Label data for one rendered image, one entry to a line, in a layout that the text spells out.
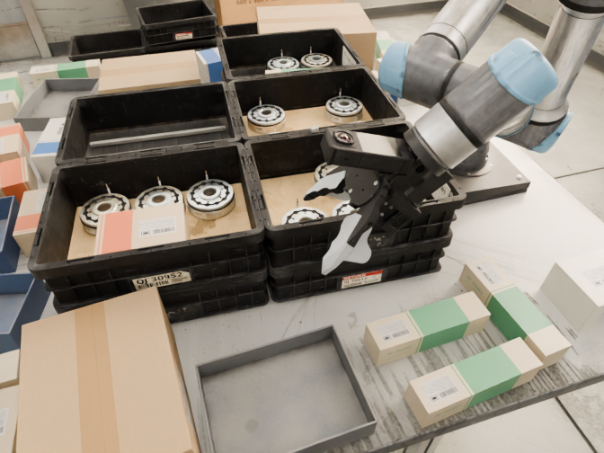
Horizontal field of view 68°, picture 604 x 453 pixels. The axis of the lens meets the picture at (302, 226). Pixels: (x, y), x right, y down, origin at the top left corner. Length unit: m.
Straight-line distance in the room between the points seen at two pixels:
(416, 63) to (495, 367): 0.54
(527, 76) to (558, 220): 0.81
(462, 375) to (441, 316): 0.12
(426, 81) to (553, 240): 0.70
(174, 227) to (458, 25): 0.58
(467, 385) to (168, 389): 0.50
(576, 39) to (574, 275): 0.46
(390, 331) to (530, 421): 0.97
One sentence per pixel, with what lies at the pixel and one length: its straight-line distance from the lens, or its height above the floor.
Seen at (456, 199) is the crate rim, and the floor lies 0.93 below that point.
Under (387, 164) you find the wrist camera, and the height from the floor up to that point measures 1.17.
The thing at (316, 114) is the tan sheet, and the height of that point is 0.83.
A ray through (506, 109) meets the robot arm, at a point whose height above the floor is 1.24.
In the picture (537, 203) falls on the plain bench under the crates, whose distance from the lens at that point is 1.36.
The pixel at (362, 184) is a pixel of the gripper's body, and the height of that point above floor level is 1.13.
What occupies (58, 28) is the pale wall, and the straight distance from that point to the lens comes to 4.16.
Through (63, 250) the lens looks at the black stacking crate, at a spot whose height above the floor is 0.85.
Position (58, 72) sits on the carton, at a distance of 1.95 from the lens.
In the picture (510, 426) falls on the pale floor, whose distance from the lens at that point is 1.75.
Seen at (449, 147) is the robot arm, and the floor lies 1.19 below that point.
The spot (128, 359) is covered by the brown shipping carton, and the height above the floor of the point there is 0.86.
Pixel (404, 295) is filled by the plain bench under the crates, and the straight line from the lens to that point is 1.02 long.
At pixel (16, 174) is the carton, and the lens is 1.39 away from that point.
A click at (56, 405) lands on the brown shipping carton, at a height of 0.86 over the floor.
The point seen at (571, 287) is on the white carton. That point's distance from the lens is 1.07.
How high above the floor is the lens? 1.49
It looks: 44 degrees down
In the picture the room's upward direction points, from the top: straight up
